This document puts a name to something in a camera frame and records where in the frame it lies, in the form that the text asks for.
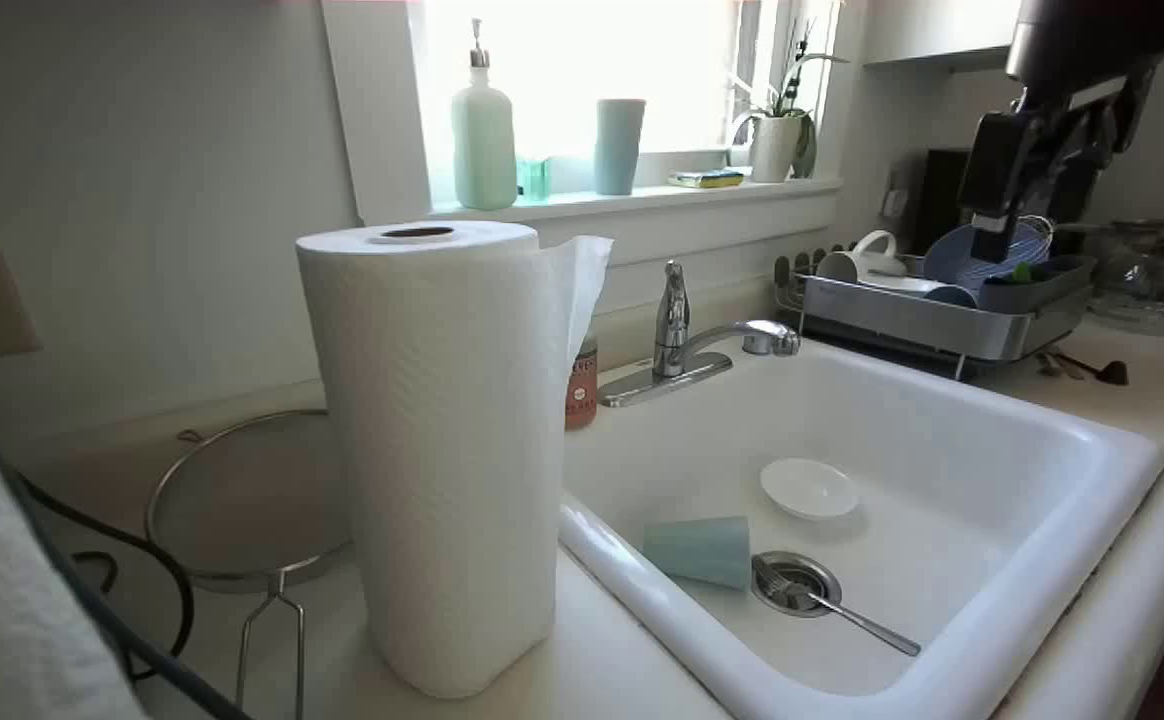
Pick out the metal sink drain strainer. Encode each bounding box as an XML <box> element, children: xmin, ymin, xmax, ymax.
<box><xmin>747</xmin><ymin>547</ymin><xmax>846</xmax><ymax>619</ymax></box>

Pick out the teal tumbler standing upright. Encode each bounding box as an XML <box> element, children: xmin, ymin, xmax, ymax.
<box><xmin>590</xmin><ymin>96</ymin><xmax>651</xmax><ymax>201</ymax></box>

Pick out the white plant pot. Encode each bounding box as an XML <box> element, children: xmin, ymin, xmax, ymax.
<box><xmin>726</xmin><ymin>110</ymin><xmax>813</xmax><ymax>184</ymax></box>

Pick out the black kitchen utensil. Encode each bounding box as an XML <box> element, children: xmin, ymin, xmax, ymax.
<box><xmin>1037</xmin><ymin>348</ymin><xmax>1133</xmax><ymax>393</ymax></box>

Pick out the pale green pump bottle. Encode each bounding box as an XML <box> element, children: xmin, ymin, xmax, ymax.
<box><xmin>449</xmin><ymin>16</ymin><xmax>521</xmax><ymax>218</ymax></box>

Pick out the clear glass jar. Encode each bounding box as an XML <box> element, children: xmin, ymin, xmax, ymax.
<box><xmin>1088</xmin><ymin>233</ymin><xmax>1164</xmax><ymax>336</ymax></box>

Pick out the white wall cabinet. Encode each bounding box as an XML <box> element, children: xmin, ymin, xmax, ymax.
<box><xmin>857</xmin><ymin>0</ymin><xmax>1028</xmax><ymax>70</ymax></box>

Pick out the grey metal dish rack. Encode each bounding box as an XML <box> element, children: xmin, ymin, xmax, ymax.
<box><xmin>797</xmin><ymin>258</ymin><xmax>1100</xmax><ymax>386</ymax></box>

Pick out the white cloth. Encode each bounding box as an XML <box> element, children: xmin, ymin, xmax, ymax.
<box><xmin>0</xmin><ymin>416</ymin><xmax>148</xmax><ymax>720</ymax></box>

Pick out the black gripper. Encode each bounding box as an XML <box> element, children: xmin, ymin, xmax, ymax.
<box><xmin>955</xmin><ymin>0</ymin><xmax>1164</xmax><ymax>264</ymax></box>

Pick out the bright kitchen window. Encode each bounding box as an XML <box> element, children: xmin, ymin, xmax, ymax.
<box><xmin>314</xmin><ymin>0</ymin><xmax>869</xmax><ymax>230</ymax></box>

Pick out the white round lid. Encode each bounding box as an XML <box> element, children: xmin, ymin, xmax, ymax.
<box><xmin>755</xmin><ymin>456</ymin><xmax>862</xmax><ymax>525</ymax></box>

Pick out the white ceramic pitcher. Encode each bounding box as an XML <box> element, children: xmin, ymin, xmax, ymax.
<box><xmin>815</xmin><ymin>230</ymin><xmax>937</xmax><ymax>292</ymax></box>

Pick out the green orchid plant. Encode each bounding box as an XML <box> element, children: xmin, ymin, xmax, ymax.
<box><xmin>725</xmin><ymin>34</ymin><xmax>851</xmax><ymax>182</ymax></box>

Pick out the round metal mesh screen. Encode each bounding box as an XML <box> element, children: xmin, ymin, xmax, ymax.
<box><xmin>141</xmin><ymin>406</ymin><xmax>358</xmax><ymax>720</ymax></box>

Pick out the white kitchen sink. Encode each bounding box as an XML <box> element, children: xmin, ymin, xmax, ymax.
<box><xmin>557</xmin><ymin>334</ymin><xmax>1164</xmax><ymax>720</ymax></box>

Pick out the orange hand soap bottle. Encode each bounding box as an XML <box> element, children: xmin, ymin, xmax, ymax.
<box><xmin>565</xmin><ymin>336</ymin><xmax>605</xmax><ymax>431</ymax></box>

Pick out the yellow green sponge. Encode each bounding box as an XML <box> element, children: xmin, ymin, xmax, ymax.
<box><xmin>673</xmin><ymin>166</ymin><xmax>750</xmax><ymax>194</ymax></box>

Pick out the metal spoon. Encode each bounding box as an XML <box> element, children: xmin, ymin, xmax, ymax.
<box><xmin>790</xmin><ymin>586</ymin><xmax>924</xmax><ymax>659</ymax></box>

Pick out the thick black cable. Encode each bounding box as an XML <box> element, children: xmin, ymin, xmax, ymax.
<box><xmin>0</xmin><ymin>393</ymin><xmax>256</xmax><ymax>720</ymax></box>

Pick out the chrome sink faucet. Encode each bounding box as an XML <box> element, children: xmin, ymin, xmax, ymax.
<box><xmin>594</xmin><ymin>258</ymin><xmax>802</xmax><ymax>412</ymax></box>

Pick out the white paper towel roll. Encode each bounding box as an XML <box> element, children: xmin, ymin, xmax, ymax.
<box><xmin>292</xmin><ymin>218</ymin><xmax>580</xmax><ymax>706</ymax></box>

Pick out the small teal glass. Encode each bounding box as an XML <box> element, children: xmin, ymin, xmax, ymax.
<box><xmin>511</xmin><ymin>154</ymin><xmax>561</xmax><ymax>206</ymax></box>

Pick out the blue bowl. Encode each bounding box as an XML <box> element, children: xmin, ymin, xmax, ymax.
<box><xmin>916</xmin><ymin>218</ymin><xmax>1059</xmax><ymax>310</ymax></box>

